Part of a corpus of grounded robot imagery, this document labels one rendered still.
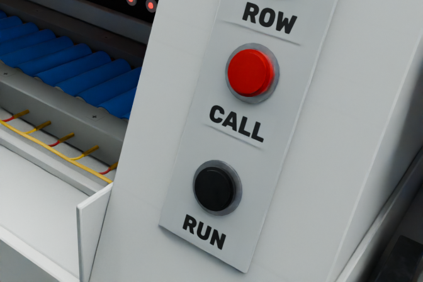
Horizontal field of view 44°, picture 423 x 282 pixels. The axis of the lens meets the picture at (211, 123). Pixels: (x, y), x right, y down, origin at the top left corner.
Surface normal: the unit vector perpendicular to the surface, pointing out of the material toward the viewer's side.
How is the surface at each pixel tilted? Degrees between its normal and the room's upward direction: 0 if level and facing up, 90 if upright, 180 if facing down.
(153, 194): 90
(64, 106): 18
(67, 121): 109
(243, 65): 90
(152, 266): 90
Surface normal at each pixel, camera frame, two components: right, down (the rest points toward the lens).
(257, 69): -0.50, 0.08
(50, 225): 0.10, -0.86
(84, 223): 0.82, 0.36
